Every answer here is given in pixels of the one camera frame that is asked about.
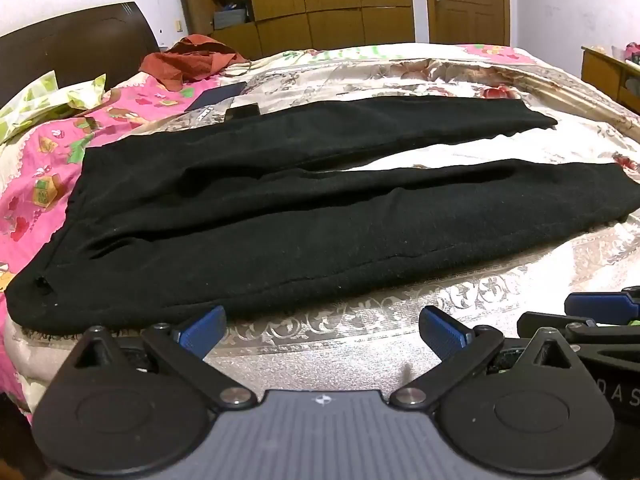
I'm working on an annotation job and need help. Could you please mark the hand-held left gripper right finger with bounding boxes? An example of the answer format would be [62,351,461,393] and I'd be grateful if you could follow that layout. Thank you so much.
[390,305,583,408]

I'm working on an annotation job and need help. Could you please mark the black pants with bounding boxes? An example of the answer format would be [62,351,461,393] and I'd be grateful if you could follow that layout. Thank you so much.
[7,98,635,336]

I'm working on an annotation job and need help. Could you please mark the black phone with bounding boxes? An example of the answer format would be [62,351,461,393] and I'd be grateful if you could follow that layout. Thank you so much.
[225,103,261,121]

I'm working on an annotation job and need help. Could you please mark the pink printed bed sheet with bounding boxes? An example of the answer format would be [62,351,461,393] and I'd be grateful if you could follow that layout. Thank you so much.
[0,71,201,296]

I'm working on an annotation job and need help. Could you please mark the brown wooden wardrobe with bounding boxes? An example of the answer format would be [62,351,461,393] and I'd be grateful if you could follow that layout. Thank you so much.
[172,0,417,60]

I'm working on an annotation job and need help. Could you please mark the wooden side table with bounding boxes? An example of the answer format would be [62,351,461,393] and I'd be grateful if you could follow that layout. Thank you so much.
[581,45,640,116]

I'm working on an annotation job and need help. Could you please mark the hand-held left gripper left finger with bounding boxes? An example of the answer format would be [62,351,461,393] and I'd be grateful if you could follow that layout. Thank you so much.
[62,305,258,408]

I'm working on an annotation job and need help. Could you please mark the green white pillow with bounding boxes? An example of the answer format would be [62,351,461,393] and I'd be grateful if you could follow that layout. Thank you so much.
[0,71,107,143]

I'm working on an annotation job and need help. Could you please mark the dark blue notebook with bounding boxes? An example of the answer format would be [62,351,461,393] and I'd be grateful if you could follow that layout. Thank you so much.
[184,81,248,113]

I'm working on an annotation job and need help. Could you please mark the brown wooden door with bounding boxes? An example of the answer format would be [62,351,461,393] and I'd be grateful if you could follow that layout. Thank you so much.
[423,0,512,47]

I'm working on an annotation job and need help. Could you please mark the grey storage box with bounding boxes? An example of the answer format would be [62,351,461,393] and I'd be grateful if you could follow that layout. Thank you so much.
[212,6,249,32]

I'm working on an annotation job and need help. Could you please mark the beige floral quilt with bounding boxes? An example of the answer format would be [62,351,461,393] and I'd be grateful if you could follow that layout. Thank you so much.
[0,42,640,401]

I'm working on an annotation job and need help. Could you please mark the rust red cloth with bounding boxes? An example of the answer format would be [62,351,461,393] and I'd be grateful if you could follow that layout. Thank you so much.
[138,34,247,92]

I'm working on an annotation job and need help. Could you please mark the dark wooden headboard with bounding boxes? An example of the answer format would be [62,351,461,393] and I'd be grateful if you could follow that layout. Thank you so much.
[0,2,162,106]

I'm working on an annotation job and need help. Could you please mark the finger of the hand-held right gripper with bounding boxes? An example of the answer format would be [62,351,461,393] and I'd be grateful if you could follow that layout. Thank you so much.
[516,311,640,347]
[564,286,640,317]

